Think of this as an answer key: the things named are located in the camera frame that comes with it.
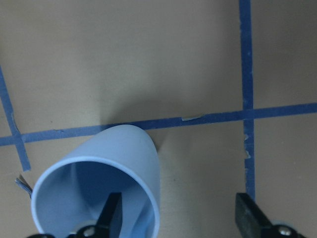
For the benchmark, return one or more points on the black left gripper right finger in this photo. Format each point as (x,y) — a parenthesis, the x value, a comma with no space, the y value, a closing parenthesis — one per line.
(250,219)

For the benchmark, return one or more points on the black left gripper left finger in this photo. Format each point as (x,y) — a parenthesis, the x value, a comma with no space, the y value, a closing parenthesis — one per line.
(109,223)

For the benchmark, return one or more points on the light blue plastic cup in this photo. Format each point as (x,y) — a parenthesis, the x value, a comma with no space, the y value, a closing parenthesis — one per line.
(73,191)

